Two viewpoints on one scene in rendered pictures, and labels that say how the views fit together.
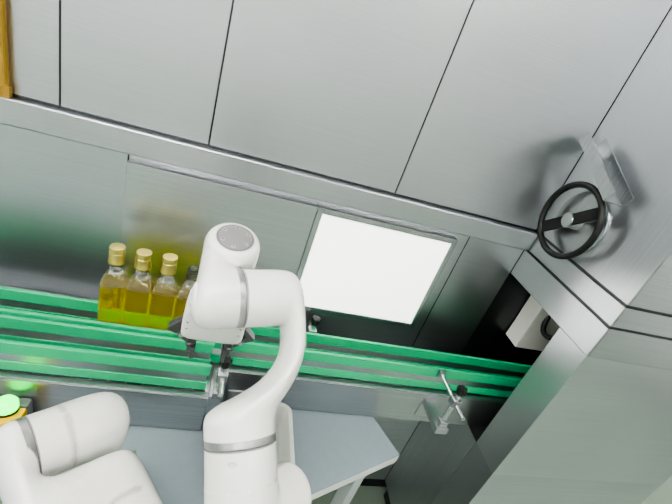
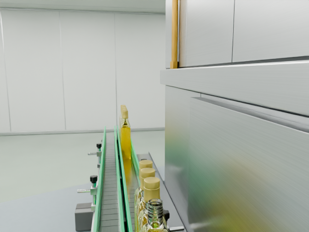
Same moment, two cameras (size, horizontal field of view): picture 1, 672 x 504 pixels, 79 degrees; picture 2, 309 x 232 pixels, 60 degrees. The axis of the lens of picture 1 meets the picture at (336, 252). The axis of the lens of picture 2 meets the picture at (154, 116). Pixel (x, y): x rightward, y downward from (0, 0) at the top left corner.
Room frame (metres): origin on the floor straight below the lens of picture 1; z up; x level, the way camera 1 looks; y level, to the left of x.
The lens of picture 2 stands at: (0.88, -0.16, 1.38)
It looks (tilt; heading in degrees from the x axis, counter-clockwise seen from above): 9 degrees down; 98
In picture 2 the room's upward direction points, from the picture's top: straight up
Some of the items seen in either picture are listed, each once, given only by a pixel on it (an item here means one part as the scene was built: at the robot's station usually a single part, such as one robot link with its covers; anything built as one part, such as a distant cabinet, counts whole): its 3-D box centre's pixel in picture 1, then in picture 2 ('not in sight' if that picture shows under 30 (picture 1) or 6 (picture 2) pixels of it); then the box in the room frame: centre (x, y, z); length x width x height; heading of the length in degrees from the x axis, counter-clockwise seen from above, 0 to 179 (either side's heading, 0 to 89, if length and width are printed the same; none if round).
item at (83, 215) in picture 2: not in sight; (86, 216); (0.45, 0.82, 0.79); 0.08 x 0.08 x 0.08; 18
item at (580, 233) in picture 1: (573, 221); not in sight; (1.12, -0.57, 1.49); 0.21 x 0.05 x 0.21; 18
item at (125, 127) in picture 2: not in sight; (125, 134); (0.48, 1.36, 1.02); 0.06 x 0.06 x 0.28; 18
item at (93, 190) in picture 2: not in sight; (88, 194); (0.50, 0.72, 0.94); 0.07 x 0.04 x 0.13; 18
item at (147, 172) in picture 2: (143, 259); (147, 179); (0.78, 0.42, 1.14); 0.04 x 0.04 x 0.04
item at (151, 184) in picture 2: (169, 264); (151, 189); (0.80, 0.36, 1.14); 0.04 x 0.04 x 0.04
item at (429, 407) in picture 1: (442, 408); not in sight; (0.92, -0.45, 0.90); 0.17 x 0.05 x 0.23; 18
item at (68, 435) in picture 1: (80, 442); not in sight; (0.39, 0.28, 1.05); 0.13 x 0.10 x 0.16; 145
